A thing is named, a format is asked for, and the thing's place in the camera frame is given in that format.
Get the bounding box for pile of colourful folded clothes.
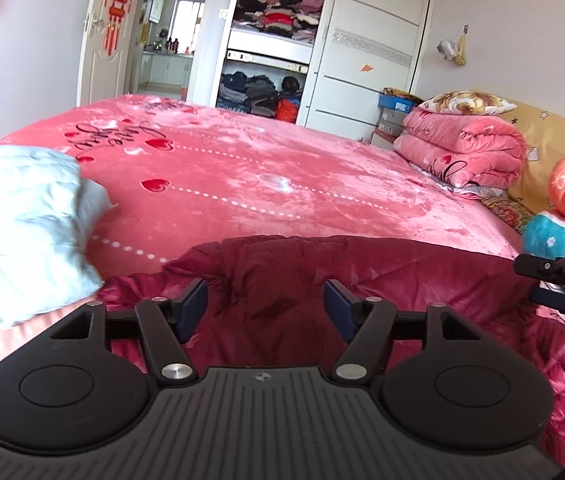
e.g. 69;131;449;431
231;0;329;44

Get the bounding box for peach quilted garment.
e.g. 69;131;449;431
0;296;108;380

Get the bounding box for red and white shoe box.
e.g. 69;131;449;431
371;127;404;152

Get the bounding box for dark red puffer jacket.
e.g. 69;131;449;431
96;235;565;468

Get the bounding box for yellow padded headboard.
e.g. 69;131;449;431
494;100;565;217

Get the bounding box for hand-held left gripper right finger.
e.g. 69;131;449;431
325;279;484;387

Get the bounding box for pink heart-printed bed blanket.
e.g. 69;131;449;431
0;94;565;468

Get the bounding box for red floral cloth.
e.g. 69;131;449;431
477;194;536;235

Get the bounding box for wall hook with hanging bags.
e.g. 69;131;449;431
437;24;469;67

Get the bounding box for red hanging knot decoration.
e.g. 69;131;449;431
103;0;136;57

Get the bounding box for white door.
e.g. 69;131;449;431
76;0;149;109

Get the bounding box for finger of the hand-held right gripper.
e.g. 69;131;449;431
513;253;565;282
531;285;565;312

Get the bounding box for floral pillow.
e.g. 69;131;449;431
419;90;518;115

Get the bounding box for pile of dark folded clothes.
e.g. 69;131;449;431
216;72;304;124

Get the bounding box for yellow patterned cloth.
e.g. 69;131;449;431
383;87;424;103

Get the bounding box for folded floral sheet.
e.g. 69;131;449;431
409;160;511;200

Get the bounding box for light blue puffer jacket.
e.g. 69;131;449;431
0;146;114;329

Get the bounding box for dark bottles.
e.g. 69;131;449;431
155;29;182;55

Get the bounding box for folded pink blanket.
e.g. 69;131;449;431
393;107;528;190

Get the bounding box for teal plush pillow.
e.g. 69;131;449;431
522;211;565;262

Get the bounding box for kitchen window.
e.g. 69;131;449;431
169;0;206;54

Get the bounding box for blue shoe box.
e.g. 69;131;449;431
378;95;419;114

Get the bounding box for white wardrobe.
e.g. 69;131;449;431
186;0;437;142

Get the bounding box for white kitchen cabinet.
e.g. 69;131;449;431
137;52;194;89

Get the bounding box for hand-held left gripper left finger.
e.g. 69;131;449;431
51;279;208;387

